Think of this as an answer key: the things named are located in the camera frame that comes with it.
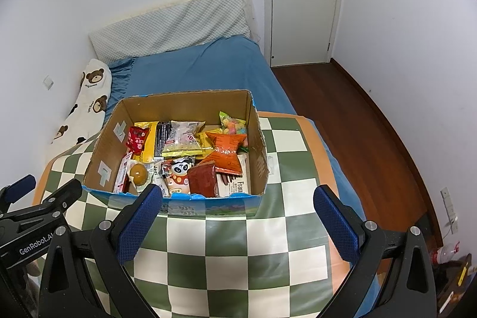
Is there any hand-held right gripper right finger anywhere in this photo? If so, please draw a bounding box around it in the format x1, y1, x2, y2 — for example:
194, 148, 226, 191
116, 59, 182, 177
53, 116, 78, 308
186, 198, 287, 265
313, 184, 437, 318

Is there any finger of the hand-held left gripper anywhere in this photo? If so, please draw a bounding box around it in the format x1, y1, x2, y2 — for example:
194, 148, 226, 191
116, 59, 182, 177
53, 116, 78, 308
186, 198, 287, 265
32, 179, 83, 221
0, 174, 37, 210

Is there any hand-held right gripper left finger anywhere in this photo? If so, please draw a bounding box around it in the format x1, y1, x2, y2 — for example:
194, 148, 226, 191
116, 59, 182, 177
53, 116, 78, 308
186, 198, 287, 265
38, 184, 165, 318

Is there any packed brown braised egg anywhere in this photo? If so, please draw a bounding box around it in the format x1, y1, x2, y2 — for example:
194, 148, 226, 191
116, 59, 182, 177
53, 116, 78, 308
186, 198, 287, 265
128, 160, 152, 189

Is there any panda print snack packet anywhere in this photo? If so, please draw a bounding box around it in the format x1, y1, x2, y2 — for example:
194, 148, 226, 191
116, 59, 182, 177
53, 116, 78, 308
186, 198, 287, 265
162, 158, 196, 196

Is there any dark red snack packet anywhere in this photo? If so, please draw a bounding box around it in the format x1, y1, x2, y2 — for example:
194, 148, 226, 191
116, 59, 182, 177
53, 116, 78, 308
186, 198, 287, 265
186, 163, 221, 198

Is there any beige cookie packet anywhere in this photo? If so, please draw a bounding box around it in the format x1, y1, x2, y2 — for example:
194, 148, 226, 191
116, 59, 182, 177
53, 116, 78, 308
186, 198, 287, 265
215, 153, 251, 198

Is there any orange snack packet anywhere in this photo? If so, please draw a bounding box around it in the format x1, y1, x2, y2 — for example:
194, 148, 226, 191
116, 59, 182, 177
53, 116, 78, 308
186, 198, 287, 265
197, 132, 249, 179

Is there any printed cardboard box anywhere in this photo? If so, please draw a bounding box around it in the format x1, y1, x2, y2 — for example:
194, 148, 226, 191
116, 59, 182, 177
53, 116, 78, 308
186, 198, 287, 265
82, 89, 270, 219

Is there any clear bag of colourful gumballs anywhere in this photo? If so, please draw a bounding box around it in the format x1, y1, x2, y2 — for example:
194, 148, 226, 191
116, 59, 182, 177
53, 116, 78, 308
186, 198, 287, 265
219, 111, 249, 152

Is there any plain yellow snack packet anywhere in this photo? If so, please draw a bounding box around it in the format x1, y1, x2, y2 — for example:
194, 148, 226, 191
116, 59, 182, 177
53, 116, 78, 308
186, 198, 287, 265
133, 121, 159, 162

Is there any bright red snack packet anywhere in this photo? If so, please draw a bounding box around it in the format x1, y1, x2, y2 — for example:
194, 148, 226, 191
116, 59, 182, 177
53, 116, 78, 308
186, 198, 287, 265
126, 126, 151, 155

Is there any black snack packet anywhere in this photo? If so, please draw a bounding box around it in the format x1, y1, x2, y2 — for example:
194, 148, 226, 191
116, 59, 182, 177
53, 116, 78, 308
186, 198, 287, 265
154, 121, 172, 158

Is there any yellow barcode snack packet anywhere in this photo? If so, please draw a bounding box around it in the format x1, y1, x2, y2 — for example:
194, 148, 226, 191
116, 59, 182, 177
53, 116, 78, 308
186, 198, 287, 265
162, 120, 207, 157

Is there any green white checkered mat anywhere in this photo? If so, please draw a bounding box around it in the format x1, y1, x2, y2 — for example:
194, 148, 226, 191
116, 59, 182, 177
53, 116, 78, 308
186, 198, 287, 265
32, 111, 378, 318

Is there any bear print pillow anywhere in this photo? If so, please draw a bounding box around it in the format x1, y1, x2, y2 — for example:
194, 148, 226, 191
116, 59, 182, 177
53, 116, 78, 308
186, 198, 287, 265
50, 59, 113, 146

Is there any plastic bottle with red label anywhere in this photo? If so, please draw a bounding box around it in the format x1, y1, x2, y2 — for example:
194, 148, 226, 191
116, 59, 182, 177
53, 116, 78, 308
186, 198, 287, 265
431, 243, 461, 265

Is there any black and yellow box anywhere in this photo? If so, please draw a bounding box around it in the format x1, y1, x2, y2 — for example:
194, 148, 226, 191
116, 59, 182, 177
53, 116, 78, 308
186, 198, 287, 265
435, 254, 477, 316

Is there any blue bed sheet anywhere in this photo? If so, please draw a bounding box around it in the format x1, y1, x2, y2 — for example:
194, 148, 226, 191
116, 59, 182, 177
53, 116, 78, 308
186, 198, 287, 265
99, 36, 384, 307

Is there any grey quilted pillow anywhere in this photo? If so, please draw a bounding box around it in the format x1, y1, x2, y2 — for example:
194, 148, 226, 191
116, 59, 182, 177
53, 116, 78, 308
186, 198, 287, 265
88, 0, 255, 66

